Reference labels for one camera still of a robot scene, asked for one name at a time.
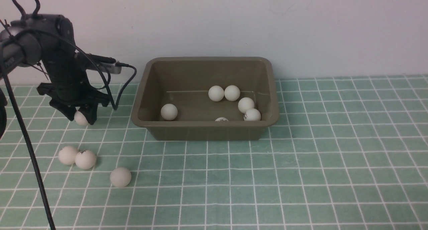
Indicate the white ball pair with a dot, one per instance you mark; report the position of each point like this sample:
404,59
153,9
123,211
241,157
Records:
67,155

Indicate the white ball printed logo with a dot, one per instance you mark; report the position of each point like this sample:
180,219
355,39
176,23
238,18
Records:
252,115

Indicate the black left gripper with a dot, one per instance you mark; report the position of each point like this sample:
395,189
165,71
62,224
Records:
69,85

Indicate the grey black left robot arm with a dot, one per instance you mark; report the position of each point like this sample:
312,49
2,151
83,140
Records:
49,39

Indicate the green checkered tablecloth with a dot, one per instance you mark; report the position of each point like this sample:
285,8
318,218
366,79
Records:
345,154

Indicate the white ball pair marked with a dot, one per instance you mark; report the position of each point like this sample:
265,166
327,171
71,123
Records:
85,159

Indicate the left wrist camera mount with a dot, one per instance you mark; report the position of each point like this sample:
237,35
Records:
105,64

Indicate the olive green plastic bin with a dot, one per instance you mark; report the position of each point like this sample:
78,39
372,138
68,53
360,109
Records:
185,81

